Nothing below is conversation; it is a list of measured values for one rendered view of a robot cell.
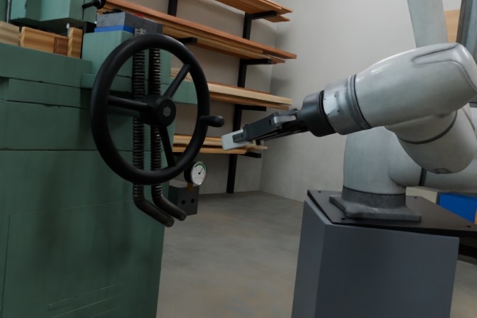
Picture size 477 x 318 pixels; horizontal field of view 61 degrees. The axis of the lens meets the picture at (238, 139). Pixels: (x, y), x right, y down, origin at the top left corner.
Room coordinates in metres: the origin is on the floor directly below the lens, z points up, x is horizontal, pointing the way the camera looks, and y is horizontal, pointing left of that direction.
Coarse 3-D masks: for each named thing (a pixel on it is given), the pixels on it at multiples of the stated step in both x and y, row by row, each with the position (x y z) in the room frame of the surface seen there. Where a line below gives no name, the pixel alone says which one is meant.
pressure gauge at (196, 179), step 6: (192, 162) 1.05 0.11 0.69; (198, 162) 1.05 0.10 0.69; (192, 168) 1.03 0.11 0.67; (198, 168) 1.05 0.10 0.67; (204, 168) 1.07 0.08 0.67; (186, 174) 1.04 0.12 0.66; (192, 174) 1.04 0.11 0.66; (198, 174) 1.05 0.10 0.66; (204, 174) 1.07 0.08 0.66; (186, 180) 1.05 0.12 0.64; (192, 180) 1.03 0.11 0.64; (198, 180) 1.05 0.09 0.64; (192, 186) 1.07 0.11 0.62
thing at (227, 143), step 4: (236, 132) 0.78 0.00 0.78; (240, 132) 0.77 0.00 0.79; (224, 136) 0.80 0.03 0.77; (228, 136) 0.79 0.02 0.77; (224, 140) 0.80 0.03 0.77; (228, 140) 0.79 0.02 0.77; (232, 140) 0.78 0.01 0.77; (224, 144) 0.80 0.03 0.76; (228, 144) 0.79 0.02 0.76; (232, 144) 0.78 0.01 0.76; (236, 144) 0.78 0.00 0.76; (240, 144) 0.77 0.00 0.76; (244, 144) 0.77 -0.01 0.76; (224, 148) 0.80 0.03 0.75; (228, 148) 0.79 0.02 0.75; (232, 148) 0.79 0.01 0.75
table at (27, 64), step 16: (0, 48) 0.71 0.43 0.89; (16, 48) 0.73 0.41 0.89; (0, 64) 0.71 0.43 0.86; (16, 64) 0.73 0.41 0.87; (32, 64) 0.75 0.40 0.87; (48, 64) 0.78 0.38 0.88; (64, 64) 0.80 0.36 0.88; (80, 64) 0.83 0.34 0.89; (32, 80) 0.76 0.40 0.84; (48, 80) 0.78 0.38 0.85; (64, 80) 0.81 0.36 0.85; (80, 80) 0.83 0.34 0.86; (128, 80) 0.82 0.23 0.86; (144, 96) 0.90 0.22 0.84; (176, 96) 1.05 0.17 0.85; (192, 96) 1.10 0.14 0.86
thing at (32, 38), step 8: (24, 32) 0.85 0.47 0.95; (32, 32) 0.87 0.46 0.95; (40, 32) 0.88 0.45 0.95; (24, 40) 0.86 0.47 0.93; (32, 40) 0.87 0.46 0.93; (40, 40) 0.88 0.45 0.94; (48, 40) 0.90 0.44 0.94; (32, 48) 0.87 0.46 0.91; (40, 48) 0.88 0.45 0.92; (48, 48) 0.90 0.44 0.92
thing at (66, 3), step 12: (48, 0) 0.98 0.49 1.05; (60, 0) 0.95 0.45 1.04; (72, 0) 0.93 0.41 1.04; (84, 0) 0.95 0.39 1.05; (48, 12) 0.98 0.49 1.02; (60, 12) 0.95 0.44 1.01; (72, 12) 0.93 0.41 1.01; (84, 12) 0.96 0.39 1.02; (60, 24) 1.01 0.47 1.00; (72, 24) 0.98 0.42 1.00
